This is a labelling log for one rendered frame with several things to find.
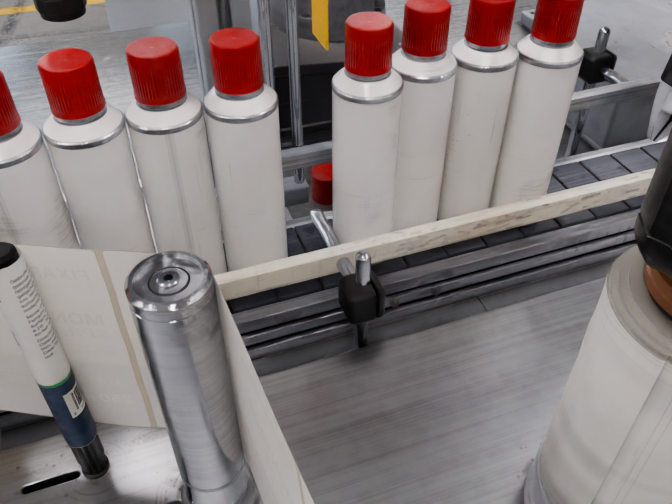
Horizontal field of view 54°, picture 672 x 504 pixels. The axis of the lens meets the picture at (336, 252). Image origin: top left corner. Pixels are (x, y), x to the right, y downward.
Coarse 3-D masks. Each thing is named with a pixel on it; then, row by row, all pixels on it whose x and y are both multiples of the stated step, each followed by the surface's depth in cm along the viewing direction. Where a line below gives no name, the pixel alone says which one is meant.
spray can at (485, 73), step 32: (480, 0) 47; (512, 0) 47; (480, 32) 49; (480, 64) 49; (512, 64) 50; (480, 96) 51; (480, 128) 53; (448, 160) 56; (480, 160) 55; (448, 192) 58; (480, 192) 57
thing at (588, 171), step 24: (576, 168) 67; (600, 168) 67; (624, 168) 67; (648, 168) 67; (552, 192) 64; (576, 216) 62; (600, 216) 62; (288, 240) 59; (312, 240) 59; (480, 240) 59; (504, 240) 59; (384, 264) 57; (408, 264) 57; (288, 288) 55; (312, 288) 55
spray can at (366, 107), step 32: (352, 32) 44; (384, 32) 44; (352, 64) 46; (384, 64) 46; (352, 96) 46; (384, 96) 46; (352, 128) 48; (384, 128) 48; (352, 160) 50; (384, 160) 50; (352, 192) 51; (384, 192) 52; (352, 224) 54; (384, 224) 54
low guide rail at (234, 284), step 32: (576, 192) 59; (608, 192) 59; (640, 192) 61; (448, 224) 55; (480, 224) 56; (512, 224) 58; (320, 256) 52; (352, 256) 53; (384, 256) 55; (224, 288) 51; (256, 288) 52
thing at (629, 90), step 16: (640, 80) 64; (656, 80) 64; (576, 96) 62; (592, 96) 62; (608, 96) 63; (624, 96) 64; (640, 96) 64; (320, 144) 56; (288, 160) 55; (304, 160) 55; (320, 160) 56
